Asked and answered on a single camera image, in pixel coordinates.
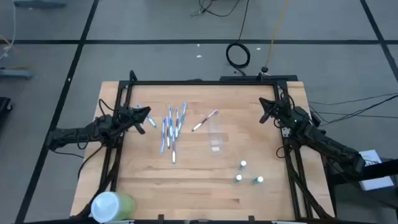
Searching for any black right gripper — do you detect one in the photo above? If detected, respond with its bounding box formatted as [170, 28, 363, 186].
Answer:
[259, 97, 296, 128]

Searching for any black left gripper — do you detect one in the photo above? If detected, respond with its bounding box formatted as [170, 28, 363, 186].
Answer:
[113, 105, 152, 136]

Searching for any black bar behind table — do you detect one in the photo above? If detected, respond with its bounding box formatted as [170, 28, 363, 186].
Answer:
[219, 73, 299, 83]

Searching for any clear plastic organizer cup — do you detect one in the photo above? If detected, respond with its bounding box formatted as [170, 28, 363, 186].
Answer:
[207, 122, 230, 154]

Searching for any green disinfecting wipes canister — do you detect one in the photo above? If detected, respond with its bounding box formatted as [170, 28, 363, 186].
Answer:
[90, 190, 137, 224]

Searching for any white booklet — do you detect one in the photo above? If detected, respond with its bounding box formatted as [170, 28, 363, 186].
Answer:
[346, 149, 396, 192]

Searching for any grey table foot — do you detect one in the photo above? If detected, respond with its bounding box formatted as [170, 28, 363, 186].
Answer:
[0, 67, 34, 80]
[12, 0, 68, 9]

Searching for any black side stand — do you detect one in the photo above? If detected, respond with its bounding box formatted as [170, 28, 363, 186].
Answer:
[320, 146, 398, 224]

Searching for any black caster base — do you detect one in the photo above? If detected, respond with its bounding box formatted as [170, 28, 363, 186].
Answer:
[0, 96, 14, 123]

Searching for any black coiled hanging cable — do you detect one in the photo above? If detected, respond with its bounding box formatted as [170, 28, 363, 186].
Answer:
[225, 0, 251, 77]

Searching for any black aluminium rig frame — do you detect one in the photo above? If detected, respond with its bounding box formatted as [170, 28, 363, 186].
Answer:
[70, 70, 336, 224]

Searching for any yellow hanging cable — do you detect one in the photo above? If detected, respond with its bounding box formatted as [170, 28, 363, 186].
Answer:
[261, 0, 290, 74]

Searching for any black floor cable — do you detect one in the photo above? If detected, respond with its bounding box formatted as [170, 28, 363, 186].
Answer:
[307, 92, 398, 106]
[309, 95, 398, 127]

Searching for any thin black hanging cable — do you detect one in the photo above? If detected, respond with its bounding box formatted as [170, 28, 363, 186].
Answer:
[190, 0, 241, 18]

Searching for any orange floor cable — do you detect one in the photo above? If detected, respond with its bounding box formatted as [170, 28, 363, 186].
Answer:
[0, 34, 31, 71]

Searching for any white floor cable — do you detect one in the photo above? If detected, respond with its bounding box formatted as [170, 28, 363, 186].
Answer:
[0, 0, 17, 60]

